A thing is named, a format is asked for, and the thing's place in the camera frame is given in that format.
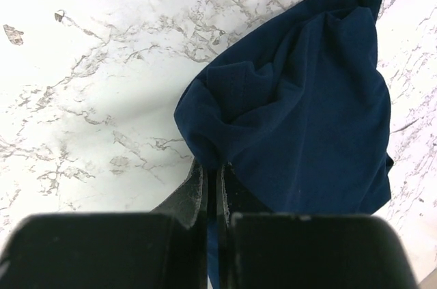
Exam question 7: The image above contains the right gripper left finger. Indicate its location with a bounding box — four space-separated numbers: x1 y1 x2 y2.
152 160 205 228

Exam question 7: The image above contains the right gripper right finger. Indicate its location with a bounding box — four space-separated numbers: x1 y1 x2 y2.
216 164 272 226

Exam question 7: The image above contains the navy blue t shirt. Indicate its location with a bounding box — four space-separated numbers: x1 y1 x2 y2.
173 0 394 289

